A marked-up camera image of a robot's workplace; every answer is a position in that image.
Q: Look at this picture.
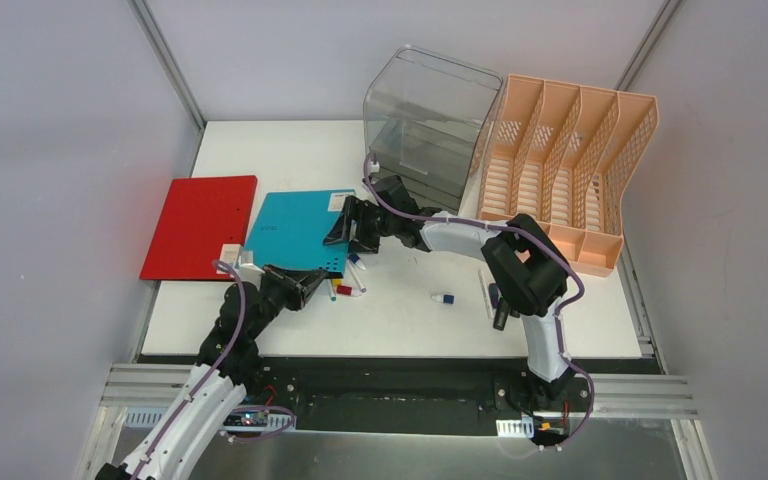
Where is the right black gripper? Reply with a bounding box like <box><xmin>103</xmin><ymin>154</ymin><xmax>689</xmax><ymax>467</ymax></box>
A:
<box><xmin>324</xmin><ymin>195</ymin><xmax>399</xmax><ymax>255</ymax></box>

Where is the teal notebook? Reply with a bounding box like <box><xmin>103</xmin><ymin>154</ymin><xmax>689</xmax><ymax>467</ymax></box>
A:
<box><xmin>243</xmin><ymin>190</ymin><xmax>355</xmax><ymax>278</ymax></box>

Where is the red folder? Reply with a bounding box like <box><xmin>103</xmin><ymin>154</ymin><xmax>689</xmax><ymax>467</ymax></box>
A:
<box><xmin>139</xmin><ymin>175</ymin><xmax>258</xmax><ymax>281</ymax></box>

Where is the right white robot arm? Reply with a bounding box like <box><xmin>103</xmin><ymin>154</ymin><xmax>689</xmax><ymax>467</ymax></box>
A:
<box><xmin>322</xmin><ymin>176</ymin><xmax>594</xmax><ymax>450</ymax></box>

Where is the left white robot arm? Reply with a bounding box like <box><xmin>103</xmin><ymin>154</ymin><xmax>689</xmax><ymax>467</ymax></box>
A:
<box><xmin>96</xmin><ymin>260</ymin><xmax>328</xmax><ymax>479</ymax></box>

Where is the teal marker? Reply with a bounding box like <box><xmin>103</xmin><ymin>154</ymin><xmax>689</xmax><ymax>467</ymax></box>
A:
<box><xmin>324</xmin><ymin>281</ymin><xmax>337</xmax><ymax>302</ymax></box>

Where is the purple marker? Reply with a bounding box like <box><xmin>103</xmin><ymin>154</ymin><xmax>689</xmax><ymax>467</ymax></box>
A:
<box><xmin>346</xmin><ymin>264</ymin><xmax>367</xmax><ymax>293</ymax></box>

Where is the small blue cap bottle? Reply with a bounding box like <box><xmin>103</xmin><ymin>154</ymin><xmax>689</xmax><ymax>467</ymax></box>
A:
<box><xmin>431</xmin><ymin>294</ymin><xmax>455</xmax><ymax>305</ymax></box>

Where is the clear grey drawer box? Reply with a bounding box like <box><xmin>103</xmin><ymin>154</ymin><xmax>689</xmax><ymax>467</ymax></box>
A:
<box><xmin>363</xmin><ymin>45</ymin><xmax>503</xmax><ymax>213</ymax></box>

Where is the white pen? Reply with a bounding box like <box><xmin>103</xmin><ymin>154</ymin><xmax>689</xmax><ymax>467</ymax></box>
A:
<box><xmin>477</xmin><ymin>268</ymin><xmax>494</xmax><ymax>320</ymax></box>

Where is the green highlighter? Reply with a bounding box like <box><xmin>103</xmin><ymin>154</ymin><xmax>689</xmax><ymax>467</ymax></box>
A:
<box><xmin>492</xmin><ymin>297</ymin><xmax>510</xmax><ymax>331</ymax></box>

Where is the peach file organizer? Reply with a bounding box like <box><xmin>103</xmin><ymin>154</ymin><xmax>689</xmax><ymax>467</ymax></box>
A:
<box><xmin>476</xmin><ymin>75</ymin><xmax>659</xmax><ymax>277</ymax></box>

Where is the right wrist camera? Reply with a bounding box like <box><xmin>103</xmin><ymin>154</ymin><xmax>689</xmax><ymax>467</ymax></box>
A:
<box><xmin>363</xmin><ymin>152</ymin><xmax>380</xmax><ymax>178</ymax></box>

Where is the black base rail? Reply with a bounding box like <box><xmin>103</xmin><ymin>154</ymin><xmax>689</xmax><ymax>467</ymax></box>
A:
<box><xmin>138</xmin><ymin>355</ymin><xmax>611</xmax><ymax>439</ymax></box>

